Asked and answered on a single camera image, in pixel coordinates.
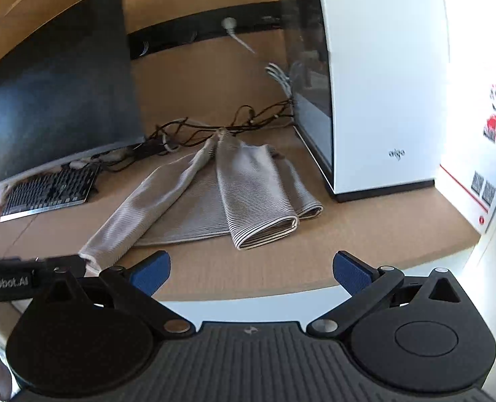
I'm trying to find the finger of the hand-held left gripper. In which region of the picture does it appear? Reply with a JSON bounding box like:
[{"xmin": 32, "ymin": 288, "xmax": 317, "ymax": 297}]
[{"xmin": 36, "ymin": 255, "xmax": 86, "ymax": 278}]

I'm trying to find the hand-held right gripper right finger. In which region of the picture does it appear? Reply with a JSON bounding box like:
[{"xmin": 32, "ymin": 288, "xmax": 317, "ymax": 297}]
[{"xmin": 307, "ymin": 250, "xmax": 462, "ymax": 338}]

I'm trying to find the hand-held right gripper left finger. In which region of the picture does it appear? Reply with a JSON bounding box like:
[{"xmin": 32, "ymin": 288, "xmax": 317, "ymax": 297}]
[{"xmin": 34, "ymin": 250, "xmax": 193, "ymax": 336}]

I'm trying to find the striped beige shirt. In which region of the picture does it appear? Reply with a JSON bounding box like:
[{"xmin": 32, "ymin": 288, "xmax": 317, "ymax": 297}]
[{"xmin": 78, "ymin": 128, "xmax": 325, "ymax": 279}]

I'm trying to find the black keyboard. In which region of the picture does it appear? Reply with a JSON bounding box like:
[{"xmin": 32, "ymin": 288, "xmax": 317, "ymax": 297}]
[{"xmin": 0, "ymin": 163, "xmax": 101, "ymax": 222}]

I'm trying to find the black computer monitor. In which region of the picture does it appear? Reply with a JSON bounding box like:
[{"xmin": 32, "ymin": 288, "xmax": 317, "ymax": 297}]
[{"xmin": 0, "ymin": 0, "xmax": 146, "ymax": 189}]

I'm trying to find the white computer case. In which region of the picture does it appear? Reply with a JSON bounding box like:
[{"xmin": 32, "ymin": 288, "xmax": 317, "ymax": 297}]
[{"xmin": 275, "ymin": 0, "xmax": 452, "ymax": 204}]

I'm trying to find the white cardboard box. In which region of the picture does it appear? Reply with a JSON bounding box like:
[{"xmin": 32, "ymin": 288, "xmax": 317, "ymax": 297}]
[{"xmin": 434, "ymin": 0, "xmax": 496, "ymax": 236}]

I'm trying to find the black cable bundle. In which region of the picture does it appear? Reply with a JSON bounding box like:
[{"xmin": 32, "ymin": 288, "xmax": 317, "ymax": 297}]
[{"xmin": 101, "ymin": 97, "xmax": 296, "ymax": 169}]

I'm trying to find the white cable bundle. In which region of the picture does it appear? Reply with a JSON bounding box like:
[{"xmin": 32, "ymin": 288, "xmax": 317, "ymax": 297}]
[{"xmin": 265, "ymin": 62, "xmax": 296, "ymax": 98}]

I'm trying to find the black cable tray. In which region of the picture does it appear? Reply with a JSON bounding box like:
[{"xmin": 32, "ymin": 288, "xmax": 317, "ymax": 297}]
[{"xmin": 126, "ymin": 1, "xmax": 285, "ymax": 60}]

